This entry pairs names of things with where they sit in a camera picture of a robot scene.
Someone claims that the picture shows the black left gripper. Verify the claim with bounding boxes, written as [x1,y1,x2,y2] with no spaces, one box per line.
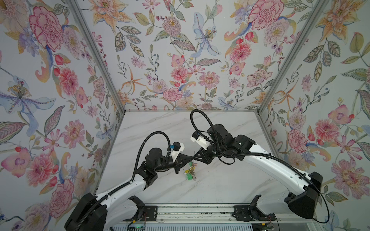
[153,155,193,176]

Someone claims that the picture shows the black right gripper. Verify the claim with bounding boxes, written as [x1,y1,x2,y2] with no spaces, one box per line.
[191,142,225,166]

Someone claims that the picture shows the silver metal keyring with keys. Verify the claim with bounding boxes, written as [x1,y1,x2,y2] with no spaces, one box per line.
[187,161,197,181]

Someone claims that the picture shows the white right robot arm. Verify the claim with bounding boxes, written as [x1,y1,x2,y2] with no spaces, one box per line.
[191,124,323,220]

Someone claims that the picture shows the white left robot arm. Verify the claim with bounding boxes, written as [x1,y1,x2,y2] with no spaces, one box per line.
[64,148,194,231]

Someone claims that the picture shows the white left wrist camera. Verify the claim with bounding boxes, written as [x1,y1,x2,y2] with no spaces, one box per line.
[170,141,185,162]

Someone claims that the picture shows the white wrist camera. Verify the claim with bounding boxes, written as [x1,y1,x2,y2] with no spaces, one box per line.
[170,141,185,162]
[190,131,213,150]

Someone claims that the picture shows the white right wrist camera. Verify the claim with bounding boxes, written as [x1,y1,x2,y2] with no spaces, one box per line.
[190,131,213,150]

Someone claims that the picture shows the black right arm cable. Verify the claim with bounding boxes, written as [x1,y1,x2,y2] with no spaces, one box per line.
[190,109,330,224]

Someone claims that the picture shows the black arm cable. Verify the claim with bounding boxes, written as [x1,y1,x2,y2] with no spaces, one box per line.
[190,109,330,224]
[129,131,172,182]

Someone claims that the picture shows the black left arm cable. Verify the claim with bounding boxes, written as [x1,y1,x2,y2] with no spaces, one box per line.
[129,131,172,182]

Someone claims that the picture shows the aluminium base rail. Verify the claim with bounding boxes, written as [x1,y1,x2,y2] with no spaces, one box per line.
[145,203,314,224]

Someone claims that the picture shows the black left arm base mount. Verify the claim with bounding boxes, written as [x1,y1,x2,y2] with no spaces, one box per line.
[125,206,158,222]

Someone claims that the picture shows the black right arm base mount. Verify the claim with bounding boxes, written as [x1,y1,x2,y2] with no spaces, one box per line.
[232,205,276,222]

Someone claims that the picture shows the aluminium corner frame post right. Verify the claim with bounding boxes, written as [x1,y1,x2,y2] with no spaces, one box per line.
[255,0,327,115]

